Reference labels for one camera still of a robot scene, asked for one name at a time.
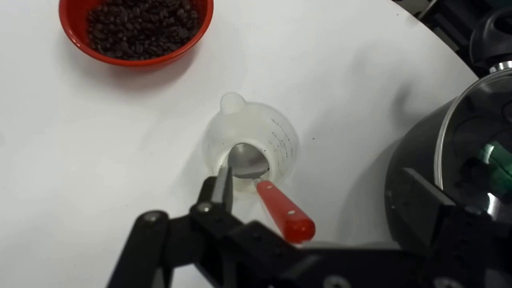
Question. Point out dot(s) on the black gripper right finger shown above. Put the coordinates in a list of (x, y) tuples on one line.
[(469, 245)]

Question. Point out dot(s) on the black cooking pot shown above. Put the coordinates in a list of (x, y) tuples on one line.
[(416, 154)]

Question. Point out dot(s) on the glass pot lid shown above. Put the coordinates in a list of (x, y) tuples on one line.
[(474, 122)]

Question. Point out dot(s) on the colourless plastic measuring cup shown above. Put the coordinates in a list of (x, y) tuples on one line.
[(266, 128)]

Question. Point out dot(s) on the green toy object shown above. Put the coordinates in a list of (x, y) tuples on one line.
[(498, 165)]

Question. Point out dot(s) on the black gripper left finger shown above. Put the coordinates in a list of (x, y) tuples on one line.
[(176, 250)]

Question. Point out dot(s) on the dark beans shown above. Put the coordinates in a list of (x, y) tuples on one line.
[(141, 26)]

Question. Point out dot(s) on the red bowl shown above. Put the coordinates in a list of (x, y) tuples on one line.
[(74, 26)]

